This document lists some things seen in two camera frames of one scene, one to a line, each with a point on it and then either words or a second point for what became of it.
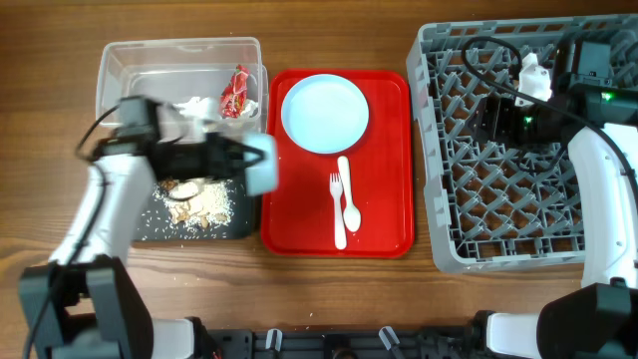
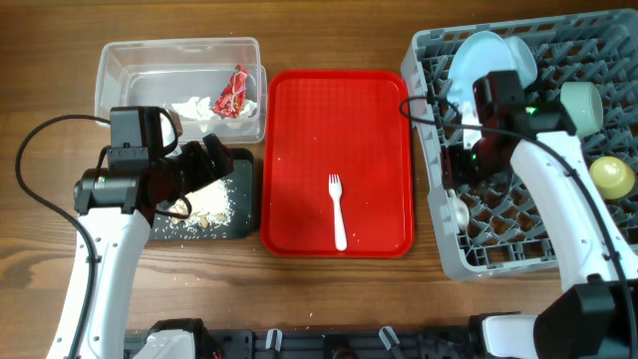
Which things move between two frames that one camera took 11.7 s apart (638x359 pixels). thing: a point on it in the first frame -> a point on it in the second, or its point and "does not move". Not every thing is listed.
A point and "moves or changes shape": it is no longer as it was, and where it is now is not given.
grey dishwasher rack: [494, 203] does not move
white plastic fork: [336, 187] does not move
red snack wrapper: [234, 95] does not move
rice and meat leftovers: [195, 203] does not move
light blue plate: [325, 114] -> [475, 59]
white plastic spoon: [352, 217] -> [462, 211]
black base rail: [367, 343] does not move
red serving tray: [298, 220] does not move
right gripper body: [503, 124] -> [466, 166]
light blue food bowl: [261, 178] moves or changes shape
